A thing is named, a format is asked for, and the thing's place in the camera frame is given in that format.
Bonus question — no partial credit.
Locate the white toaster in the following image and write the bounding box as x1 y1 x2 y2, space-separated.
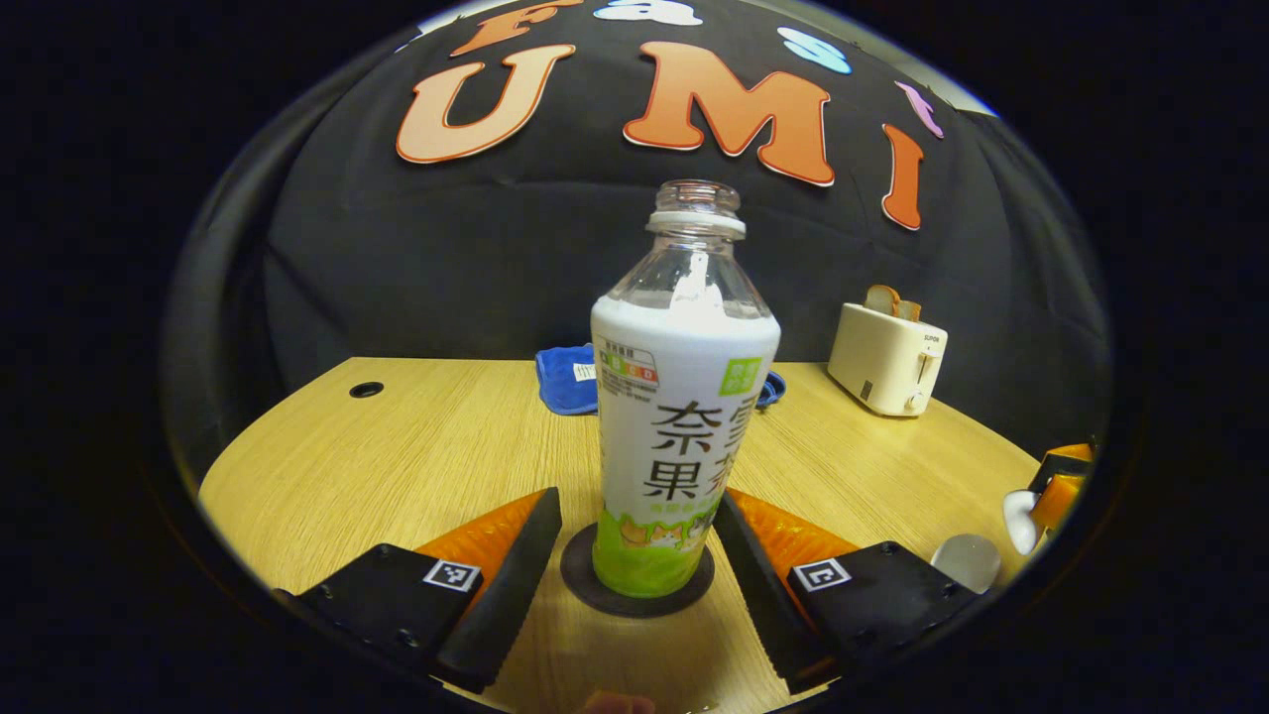
827 301 950 418

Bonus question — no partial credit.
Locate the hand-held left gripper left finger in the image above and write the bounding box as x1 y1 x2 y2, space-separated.
273 486 564 695

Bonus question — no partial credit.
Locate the black backdrop cloth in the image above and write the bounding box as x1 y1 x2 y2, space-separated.
164 0 1111 477

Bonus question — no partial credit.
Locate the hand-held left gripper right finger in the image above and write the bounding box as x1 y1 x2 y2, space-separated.
714 486 982 696

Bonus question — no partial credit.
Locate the white teacup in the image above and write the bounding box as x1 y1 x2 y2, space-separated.
929 533 1003 596

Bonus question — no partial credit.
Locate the blue towel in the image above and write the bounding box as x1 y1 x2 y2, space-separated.
535 343 788 417

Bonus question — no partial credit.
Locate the clear water bottle green label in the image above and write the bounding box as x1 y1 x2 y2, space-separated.
591 178 782 599

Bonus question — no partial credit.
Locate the round black coaster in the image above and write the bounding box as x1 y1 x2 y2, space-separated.
560 523 717 619

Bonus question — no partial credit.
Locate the white teacup lid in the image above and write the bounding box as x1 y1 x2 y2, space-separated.
1001 488 1042 556

